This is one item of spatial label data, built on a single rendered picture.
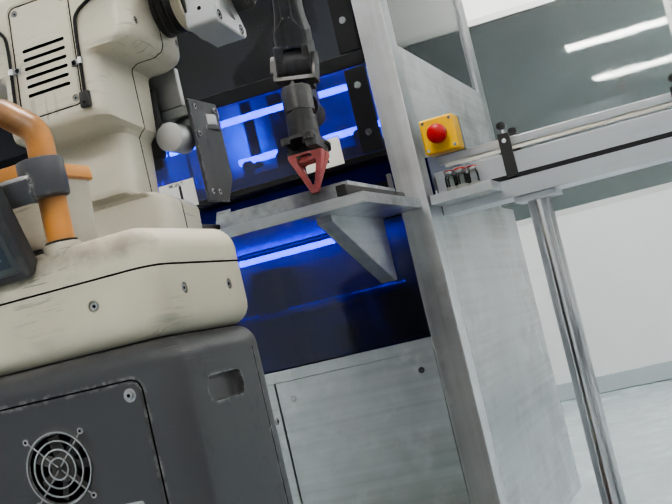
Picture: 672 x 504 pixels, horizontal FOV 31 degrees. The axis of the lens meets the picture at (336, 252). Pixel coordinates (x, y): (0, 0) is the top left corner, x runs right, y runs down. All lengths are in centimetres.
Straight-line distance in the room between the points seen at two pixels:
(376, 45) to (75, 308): 133
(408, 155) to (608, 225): 460
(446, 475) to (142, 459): 126
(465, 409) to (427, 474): 16
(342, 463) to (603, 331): 460
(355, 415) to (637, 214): 463
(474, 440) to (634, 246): 462
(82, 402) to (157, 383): 9
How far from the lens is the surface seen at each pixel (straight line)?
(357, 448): 258
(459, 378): 251
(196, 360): 137
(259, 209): 228
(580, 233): 708
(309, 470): 262
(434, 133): 248
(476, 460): 252
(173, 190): 270
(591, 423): 262
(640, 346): 708
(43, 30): 183
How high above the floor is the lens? 64
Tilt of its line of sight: 4 degrees up
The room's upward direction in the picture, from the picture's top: 13 degrees counter-clockwise
